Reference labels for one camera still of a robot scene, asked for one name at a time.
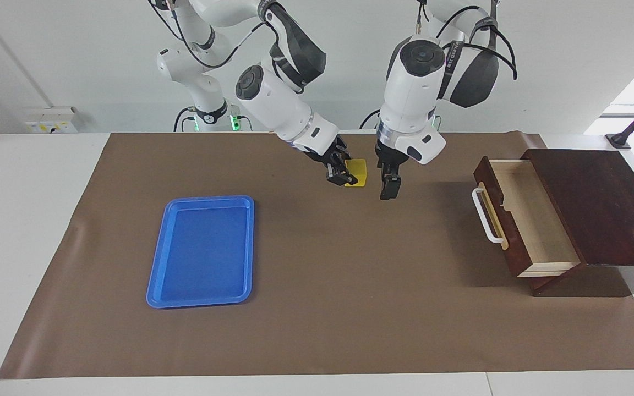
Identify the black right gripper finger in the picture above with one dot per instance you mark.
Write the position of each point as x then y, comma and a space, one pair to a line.
350, 177
335, 175

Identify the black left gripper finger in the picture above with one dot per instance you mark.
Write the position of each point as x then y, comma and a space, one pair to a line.
396, 184
386, 187

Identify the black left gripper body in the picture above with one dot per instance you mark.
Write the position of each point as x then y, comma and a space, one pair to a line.
391, 162

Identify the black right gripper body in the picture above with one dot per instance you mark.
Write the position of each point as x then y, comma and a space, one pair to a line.
331, 154

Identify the yellow cube block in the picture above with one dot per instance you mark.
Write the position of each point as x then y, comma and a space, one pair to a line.
358, 168

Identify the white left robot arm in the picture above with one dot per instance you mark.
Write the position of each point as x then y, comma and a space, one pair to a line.
416, 99

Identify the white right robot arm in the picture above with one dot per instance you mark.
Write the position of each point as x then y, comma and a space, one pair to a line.
278, 104

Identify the dark wooden drawer cabinet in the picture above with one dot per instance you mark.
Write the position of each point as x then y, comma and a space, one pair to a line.
603, 203

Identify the brown table mat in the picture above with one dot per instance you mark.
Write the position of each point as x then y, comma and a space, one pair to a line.
350, 275

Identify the blue plastic tray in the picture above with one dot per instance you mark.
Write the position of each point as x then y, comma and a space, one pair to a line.
201, 253

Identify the white wall socket box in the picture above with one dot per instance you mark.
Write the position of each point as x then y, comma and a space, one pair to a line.
53, 120

